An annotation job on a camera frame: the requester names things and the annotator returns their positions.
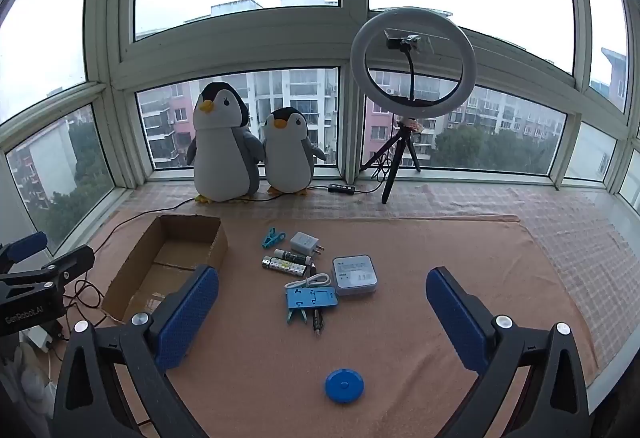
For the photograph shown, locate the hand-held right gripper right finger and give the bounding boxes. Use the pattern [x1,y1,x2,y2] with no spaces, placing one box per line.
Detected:
[425,266,591,438]

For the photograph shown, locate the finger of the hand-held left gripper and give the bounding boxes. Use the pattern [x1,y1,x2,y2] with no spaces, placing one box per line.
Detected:
[0,245,96,301]
[0,232,48,269]

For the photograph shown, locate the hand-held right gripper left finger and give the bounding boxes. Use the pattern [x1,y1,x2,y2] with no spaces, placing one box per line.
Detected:
[52,264,220,438]

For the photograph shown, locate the brown cardboard box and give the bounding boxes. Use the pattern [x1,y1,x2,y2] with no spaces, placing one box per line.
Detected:
[101,214,229,325]

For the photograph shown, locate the patterned lighter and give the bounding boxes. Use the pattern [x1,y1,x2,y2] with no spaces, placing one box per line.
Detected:
[261,256,307,278]

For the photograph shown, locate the white square tin box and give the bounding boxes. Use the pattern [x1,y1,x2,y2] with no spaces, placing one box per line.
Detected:
[332,254,379,297]

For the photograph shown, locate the green lip balm tube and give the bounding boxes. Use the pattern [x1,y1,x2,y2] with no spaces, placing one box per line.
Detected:
[272,249,315,265]

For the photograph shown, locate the blue phone stand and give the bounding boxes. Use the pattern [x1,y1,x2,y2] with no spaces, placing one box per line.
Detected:
[285,288,338,314]

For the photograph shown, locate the blue round tape measure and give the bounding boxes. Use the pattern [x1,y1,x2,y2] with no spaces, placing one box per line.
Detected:
[325,368,365,403]

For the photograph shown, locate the white wall charger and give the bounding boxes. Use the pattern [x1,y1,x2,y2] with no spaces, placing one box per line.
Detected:
[290,231,326,256]

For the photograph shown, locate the white usb cable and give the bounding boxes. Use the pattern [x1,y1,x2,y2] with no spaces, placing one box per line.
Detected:
[285,273,332,291]

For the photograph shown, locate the white power strip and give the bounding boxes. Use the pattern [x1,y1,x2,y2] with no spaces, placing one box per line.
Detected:
[22,325,56,351]

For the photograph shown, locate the checkered cloth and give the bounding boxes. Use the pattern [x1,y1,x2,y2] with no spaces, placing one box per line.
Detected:
[115,180,640,369]

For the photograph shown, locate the black tripod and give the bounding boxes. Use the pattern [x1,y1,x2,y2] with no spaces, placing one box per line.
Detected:
[360,115,422,205]

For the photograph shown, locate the large penguin plush toy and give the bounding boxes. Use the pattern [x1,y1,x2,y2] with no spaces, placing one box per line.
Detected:
[186,82,266,205]

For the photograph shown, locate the small penguin plush toy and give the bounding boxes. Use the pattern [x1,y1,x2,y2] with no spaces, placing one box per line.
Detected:
[261,107,328,197]

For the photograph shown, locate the black ring light cable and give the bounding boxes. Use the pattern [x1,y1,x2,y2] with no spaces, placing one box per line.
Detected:
[62,157,396,326]

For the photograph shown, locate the white window frame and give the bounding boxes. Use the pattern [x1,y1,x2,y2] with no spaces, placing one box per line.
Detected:
[0,0,640,214]

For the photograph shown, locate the white ring light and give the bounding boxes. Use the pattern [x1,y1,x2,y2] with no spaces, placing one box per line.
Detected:
[350,7,477,119]

